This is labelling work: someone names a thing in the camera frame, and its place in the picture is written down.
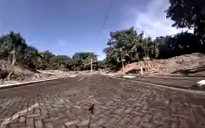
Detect robot's own part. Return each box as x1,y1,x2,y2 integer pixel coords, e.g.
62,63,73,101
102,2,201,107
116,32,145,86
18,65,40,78
87,103,96,128

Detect brown earth mound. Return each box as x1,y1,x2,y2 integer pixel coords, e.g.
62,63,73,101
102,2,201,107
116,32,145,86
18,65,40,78
122,52,205,76

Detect brick paved road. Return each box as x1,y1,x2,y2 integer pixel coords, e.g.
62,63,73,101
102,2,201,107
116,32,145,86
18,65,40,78
0,72,205,128

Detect group of green trees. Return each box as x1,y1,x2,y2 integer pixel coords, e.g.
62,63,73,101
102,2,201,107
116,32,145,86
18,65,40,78
104,26,160,70

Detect large dark trees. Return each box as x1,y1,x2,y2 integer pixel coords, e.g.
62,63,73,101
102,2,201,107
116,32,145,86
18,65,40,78
154,0,205,55

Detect row of trees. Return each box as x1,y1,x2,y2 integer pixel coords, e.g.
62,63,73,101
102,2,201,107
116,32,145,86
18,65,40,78
0,31,102,71

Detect brown earth bank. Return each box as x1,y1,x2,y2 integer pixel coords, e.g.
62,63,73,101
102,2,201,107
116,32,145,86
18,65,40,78
0,55,78,85

